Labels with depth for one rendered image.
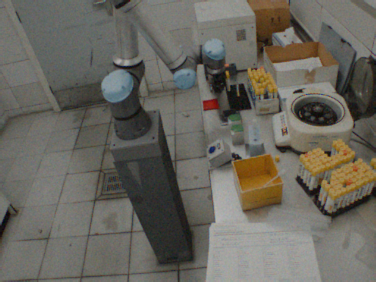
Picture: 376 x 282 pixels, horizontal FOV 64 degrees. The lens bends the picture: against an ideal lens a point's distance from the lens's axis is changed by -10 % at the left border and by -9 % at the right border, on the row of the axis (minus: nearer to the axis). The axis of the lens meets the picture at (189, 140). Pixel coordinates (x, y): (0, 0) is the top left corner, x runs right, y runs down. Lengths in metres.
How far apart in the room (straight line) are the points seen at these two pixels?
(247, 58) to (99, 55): 1.74
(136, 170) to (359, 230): 0.85
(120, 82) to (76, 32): 1.91
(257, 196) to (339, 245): 0.28
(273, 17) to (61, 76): 2.09
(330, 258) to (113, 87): 0.88
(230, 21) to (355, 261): 1.12
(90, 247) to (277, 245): 1.47
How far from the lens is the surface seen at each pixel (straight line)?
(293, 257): 0.96
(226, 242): 0.98
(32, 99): 3.63
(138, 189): 1.43
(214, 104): 1.47
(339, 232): 1.04
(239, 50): 1.64
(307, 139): 1.17
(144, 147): 1.24
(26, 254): 2.42
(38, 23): 3.12
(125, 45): 1.22
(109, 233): 2.22
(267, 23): 2.03
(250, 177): 1.13
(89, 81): 3.25
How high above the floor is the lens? 1.74
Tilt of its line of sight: 41 degrees down
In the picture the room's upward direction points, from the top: 11 degrees counter-clockwise
